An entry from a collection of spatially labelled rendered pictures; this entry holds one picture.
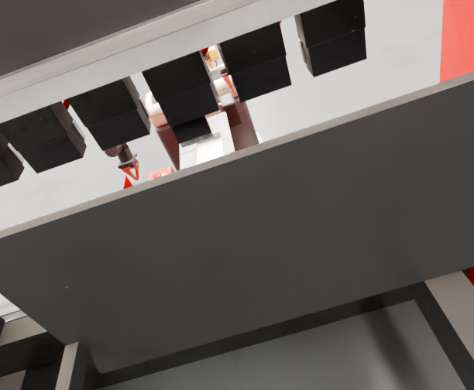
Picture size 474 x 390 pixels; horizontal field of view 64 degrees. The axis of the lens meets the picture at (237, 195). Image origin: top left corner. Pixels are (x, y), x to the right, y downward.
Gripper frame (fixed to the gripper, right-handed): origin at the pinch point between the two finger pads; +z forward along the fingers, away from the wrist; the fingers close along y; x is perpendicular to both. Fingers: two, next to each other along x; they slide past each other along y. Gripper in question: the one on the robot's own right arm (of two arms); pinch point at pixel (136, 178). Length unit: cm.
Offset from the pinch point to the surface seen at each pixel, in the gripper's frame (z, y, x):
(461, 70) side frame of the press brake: -9, 28, 121
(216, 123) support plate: -16.2, 19.1, 41.4
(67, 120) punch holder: -38, 46, 6
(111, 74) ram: -45, 52, 25
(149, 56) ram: -46, 53, 35
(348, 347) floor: 91, 36, 62
